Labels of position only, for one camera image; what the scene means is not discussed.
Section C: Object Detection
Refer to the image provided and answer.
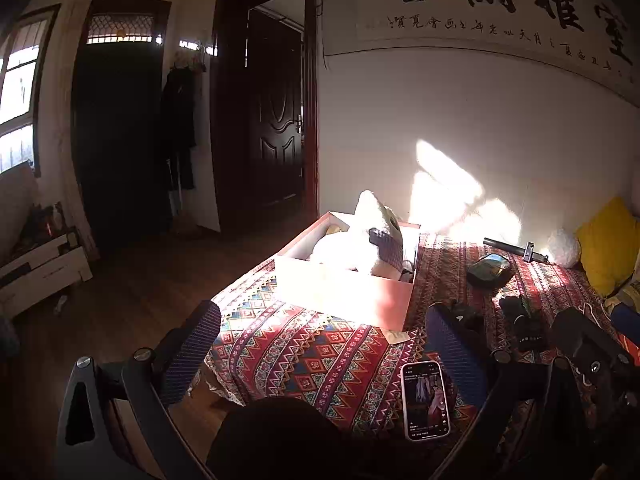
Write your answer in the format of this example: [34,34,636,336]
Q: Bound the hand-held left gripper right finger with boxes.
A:
[425,305,598,480]

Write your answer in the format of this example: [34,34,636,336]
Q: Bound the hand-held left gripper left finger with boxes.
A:
[55,300,222,480]

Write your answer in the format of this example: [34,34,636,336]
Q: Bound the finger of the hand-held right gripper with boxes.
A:
[550,307,636,386]

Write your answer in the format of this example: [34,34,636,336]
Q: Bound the orange cardboard box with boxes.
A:
[274,211,422,332]

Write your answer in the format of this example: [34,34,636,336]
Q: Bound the large white plush toy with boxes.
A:
[307,190,407,282]

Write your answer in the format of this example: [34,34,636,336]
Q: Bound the dark grey cloth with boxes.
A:
[442,300,485,332]

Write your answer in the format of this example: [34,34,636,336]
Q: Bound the colourful bedding bundle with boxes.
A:
[602,280,640,366]

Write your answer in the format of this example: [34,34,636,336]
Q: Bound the smartphone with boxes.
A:
[400,360,452,442]

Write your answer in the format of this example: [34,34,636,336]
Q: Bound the black knit sock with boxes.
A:
[499,296,548,352]

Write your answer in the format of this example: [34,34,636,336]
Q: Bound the white fluffy pillow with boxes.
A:
[545,228,582,268]

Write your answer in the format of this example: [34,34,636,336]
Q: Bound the dark oval case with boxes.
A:
[466,254,514,288]

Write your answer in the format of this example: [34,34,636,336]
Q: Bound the yellow pillow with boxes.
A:
[575,196,640,298]

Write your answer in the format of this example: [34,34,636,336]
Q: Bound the black rod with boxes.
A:
[482,237,549,264]

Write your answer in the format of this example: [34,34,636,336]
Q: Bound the patterned red blanket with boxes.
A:
[200,232,640,461]

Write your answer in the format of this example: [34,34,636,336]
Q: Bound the person's dark-clothed knee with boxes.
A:
[207,399,351,480]

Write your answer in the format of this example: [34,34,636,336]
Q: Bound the black door with lattice transom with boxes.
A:
[70,0,173,256]

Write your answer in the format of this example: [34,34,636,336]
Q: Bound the hanging dark clothes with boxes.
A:
[160,62,197,193]

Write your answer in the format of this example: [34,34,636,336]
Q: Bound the brown panel door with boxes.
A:
[247,7,305,206]

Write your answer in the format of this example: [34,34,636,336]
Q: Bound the bright window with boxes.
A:
[0,5,61,176]

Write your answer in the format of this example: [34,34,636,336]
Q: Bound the calligraphy wall scroll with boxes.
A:
[322,0,640,111]

